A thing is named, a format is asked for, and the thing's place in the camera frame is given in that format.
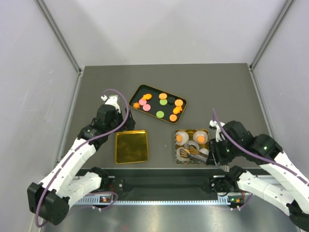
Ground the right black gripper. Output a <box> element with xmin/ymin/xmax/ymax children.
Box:
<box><xmin>206</xmin><ymin>135</ymin><xmax>242</xmax><ymax>165</ymax></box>

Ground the gold cookie tin box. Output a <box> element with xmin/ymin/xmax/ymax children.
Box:
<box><xmin>175</xmin><ymin>129</ymin><xmax>209</xmax><ymax>164</ymax></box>

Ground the orange round cookie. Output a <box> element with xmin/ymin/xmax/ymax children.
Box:
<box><xmin>169</xmin><ymin>114</ymin><xmax>177</xmax><ymax>122</ymax></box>
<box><xmin>180</xmin><ymin>149</ymin><xmax>190</xmax><ymax>159</ymax></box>

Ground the orange dotted cookie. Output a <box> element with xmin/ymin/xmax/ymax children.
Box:
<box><xmin>197</xmin><ymin>135</ymin><xmax>206</xmax><ymax>144</ymax></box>
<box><xmin>176</xmin><ymin>134</ymin><xmax>183</xmax><ymax>143</ymax></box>
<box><xmin>159</xmin><ymin>93</ymin><xmax>167</xmax><ymax>100</ymax></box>

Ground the green round cookie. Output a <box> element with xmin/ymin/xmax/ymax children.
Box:
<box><xmin>156</xmin><ymin>111</ymin><xmax>165</xmax><ymax>118</ymax></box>

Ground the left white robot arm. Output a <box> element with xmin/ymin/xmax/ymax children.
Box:
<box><xmin>27</xmin><ymin>90</ymin><xmax>135</xmax><ymax>228</ymax></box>

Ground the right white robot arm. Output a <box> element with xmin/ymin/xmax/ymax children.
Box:
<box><xmin>207</xmin><ymin>120</ymin><xmax>309</xmax><ymax>232</ymax></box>

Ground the orange star cookie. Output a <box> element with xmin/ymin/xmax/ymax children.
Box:
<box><xmin>133</xmin><ymin>102</ymin><xmax>140</xmax><ymax>109</ymax></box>

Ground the gold tin lid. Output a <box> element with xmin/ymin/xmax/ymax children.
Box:
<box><xmin>114</xmin><ymin>130</ymin><xmax>149</xmax><ymax>164</ymax></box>

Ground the pink cookie upper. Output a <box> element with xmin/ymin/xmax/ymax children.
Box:
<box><xmin>139</xmin><ymin>99</ymin><xmax>147</xmax><ymax>106</ymax></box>

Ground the pink round cookie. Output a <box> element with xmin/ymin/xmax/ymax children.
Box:
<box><xmin>142</xmin><ymin>104</ymin><xmax>151</xmax><ymax>112</ymax></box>

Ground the orange fish cookie left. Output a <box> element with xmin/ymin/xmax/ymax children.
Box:
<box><xmin>142</xmin><ymin>93</ymin><xmax>152</xmax><ymax>101</ymax></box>

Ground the orange fish cookie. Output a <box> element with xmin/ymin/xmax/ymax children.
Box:
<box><xmin>142</xmin><ymin>93</ymin><xmax>152</xmax><ymax>101</ymax></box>
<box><xmin>173</xmin><ymin>106</ymin><xmax>183</xmax><ymax>115</ymax></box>

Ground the green cookie upper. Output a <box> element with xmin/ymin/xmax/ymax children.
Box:
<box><xmin>159</xmin><ymin>99</ymin><xmax>168</xmax><ymax>106</ymax></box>

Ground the orange round cookie bottom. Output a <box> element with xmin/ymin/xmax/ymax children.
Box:
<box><xmin>169</xmin><ymin>114</ymin><xmax>177</xmax><ymax>122</ymax></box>

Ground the orange dotted cookie top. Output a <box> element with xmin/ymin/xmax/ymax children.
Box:
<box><xmin>159</xmin><ymin>93</ymin><xmax>167</xmax><ymax>100</ymax></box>

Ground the black cookie tray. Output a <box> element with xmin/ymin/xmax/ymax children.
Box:
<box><xmin>129</xmin><ymin>84</ymin><xmax>187</xmax><ymax>124</ymax></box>

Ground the black cookie in tray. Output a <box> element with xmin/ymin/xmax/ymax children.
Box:
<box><xmin>167</xmin><ymin>97</ymin><xmax>175</xmax><ymax>104</ymax></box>

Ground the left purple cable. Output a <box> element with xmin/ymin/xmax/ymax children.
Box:
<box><xmin>35</xmin><ymin>88</ymin><xmax>130</xmax><ymax>228</ymax></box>

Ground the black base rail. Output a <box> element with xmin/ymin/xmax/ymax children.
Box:
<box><xmin>79</xmin><ymin>169</ymin><xmax>256</xmax><ymax>201</ymax></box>

